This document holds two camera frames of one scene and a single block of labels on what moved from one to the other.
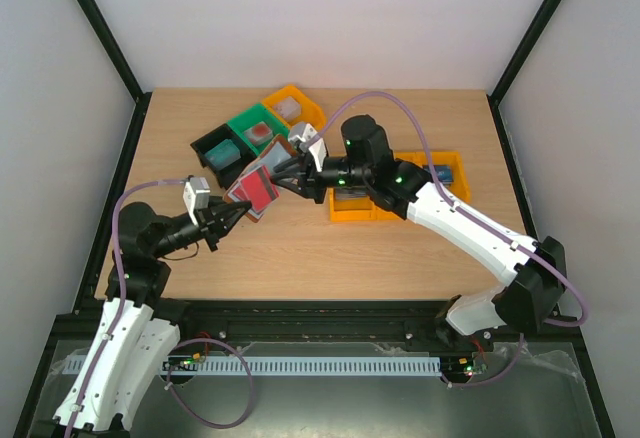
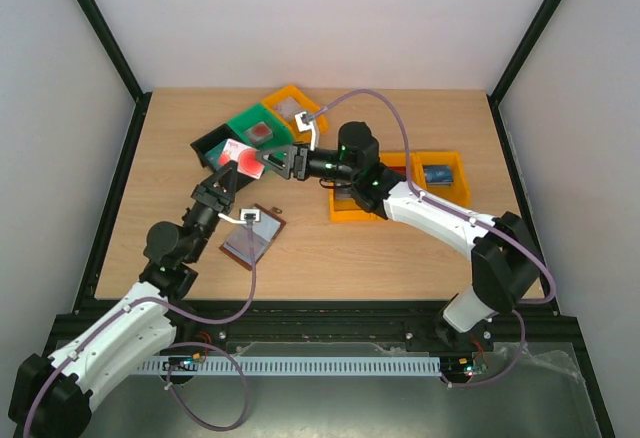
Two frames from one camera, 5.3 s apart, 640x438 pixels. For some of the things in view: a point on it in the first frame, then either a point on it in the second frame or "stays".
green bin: (251, 117) stays
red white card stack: (258, 133) stays
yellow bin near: (353, 209) stays
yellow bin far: (460, 185) stays
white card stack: (289, 108) stays
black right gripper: (311, 178) -> (299, 163)
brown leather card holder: (255, 186) -> (265, 233)
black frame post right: (547, 5) stays
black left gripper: (216, 219) -> (208, 188)
